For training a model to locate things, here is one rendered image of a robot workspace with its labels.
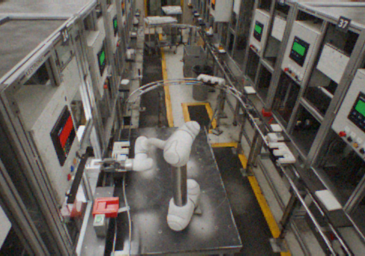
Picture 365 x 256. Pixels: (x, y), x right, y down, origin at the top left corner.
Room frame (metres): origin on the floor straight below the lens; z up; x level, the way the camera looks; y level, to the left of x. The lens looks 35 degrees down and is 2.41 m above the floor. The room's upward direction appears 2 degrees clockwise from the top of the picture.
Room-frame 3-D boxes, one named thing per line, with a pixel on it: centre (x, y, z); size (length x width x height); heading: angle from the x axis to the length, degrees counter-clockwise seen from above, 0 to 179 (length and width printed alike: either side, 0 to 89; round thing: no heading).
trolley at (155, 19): (7.05, 0.59, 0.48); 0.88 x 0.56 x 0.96; 114
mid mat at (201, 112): (3.72, -0.34, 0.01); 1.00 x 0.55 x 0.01; 6
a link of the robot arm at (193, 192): (1.31, -0.09, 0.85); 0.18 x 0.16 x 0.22; 160
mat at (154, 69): (6.08, 0.69, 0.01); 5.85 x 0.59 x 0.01; 6
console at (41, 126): (0.96, 0.70, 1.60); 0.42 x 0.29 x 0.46; 6
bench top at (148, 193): (1.67, 0.13, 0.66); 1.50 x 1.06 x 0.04; 6
